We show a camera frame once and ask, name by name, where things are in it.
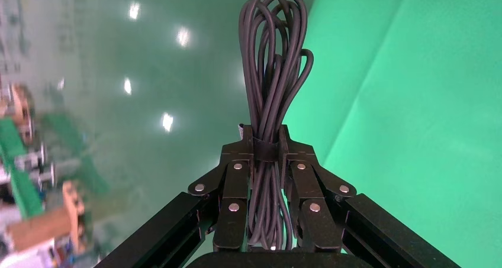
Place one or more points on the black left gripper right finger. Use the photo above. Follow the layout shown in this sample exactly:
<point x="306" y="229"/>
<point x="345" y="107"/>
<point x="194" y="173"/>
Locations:
<point x="304" y="188"/>

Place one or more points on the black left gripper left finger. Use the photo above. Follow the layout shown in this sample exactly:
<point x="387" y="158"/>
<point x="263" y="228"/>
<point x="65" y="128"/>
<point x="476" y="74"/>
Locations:
<point x="235" y="188"/>

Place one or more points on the green table mat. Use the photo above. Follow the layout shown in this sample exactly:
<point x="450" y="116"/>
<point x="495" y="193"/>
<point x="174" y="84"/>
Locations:
<point x="412" y="101"/>

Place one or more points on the background workbench clutter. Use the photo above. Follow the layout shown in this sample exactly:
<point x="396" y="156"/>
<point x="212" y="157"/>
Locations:
<point x="35" y="219"/>

